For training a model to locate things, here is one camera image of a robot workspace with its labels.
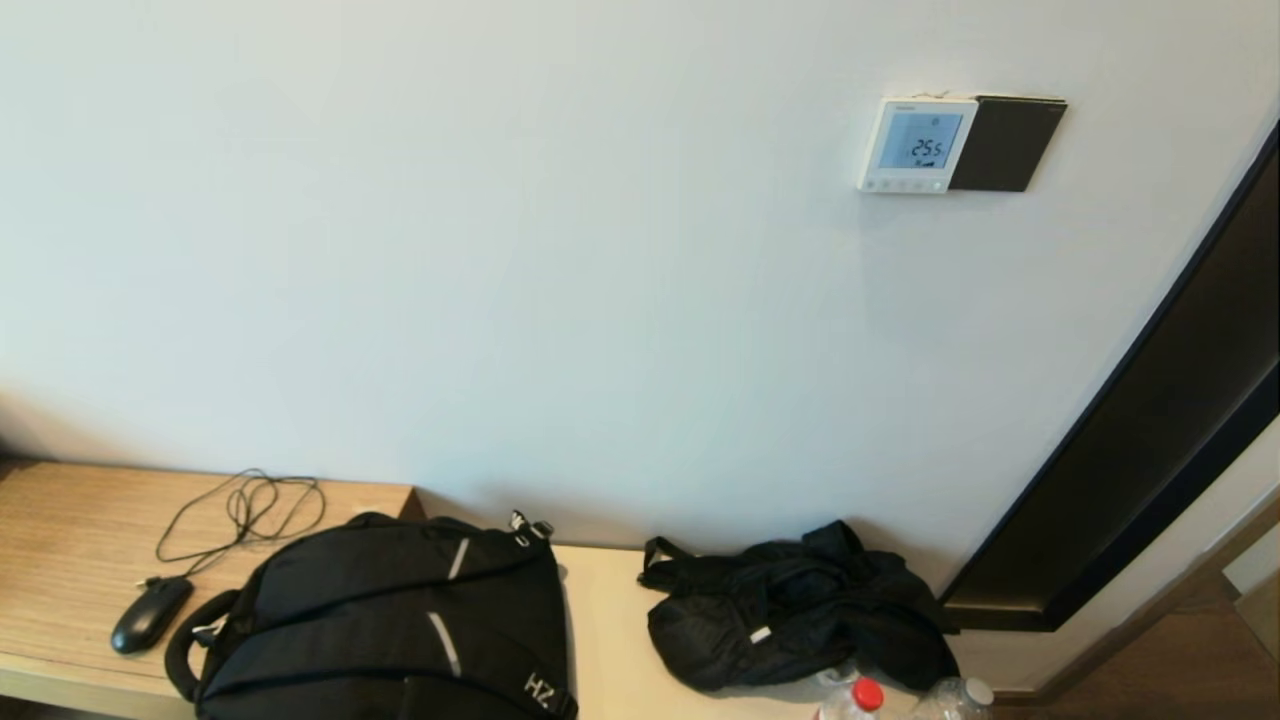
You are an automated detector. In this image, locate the white wall thermostat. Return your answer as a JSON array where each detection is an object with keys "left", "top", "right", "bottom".
[{"left": 857, "top": 96, "right": 981, "bottom": 195}]

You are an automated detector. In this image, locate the crumpled black fabric bag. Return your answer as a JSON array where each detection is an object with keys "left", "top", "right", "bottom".
[{"left": 638, "top": 519, "right": 963, "bottom": 693}]

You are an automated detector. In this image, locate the black backpack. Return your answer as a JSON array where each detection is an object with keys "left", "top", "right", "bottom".
[{"left": 163, "top": 510, "right": 579, "bottom": 720}]

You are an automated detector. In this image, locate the clear bottle with red cap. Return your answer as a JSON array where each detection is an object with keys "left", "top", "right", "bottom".
[{"left": 815, "top": 677, "right": 889, "bottom": 720}]

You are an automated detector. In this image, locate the clear bottle with grey cap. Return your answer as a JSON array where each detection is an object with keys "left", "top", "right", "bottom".
[{"left": 910, "top": 677, "right": 998, "bottom": 720}]

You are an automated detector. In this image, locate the black computer mouse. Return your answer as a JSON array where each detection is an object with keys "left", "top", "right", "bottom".
[{"left": 110, "top": 575, "right": 194, "bottom": 655}]

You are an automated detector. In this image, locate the thin black mouse cable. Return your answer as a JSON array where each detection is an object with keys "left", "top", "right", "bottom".
[{"left": 137, "top": 468, "right": 327, "bottom": 591}]

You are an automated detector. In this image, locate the dark brown wall switch plate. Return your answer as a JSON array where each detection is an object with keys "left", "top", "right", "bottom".
[{"left": 948, "top": 95, "right": 1069, "bottom": 193}]

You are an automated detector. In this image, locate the dark brown door frame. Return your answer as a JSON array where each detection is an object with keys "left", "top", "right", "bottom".
[{"left": 940, "top": 120, "right": 1280, "bottom": 633}]

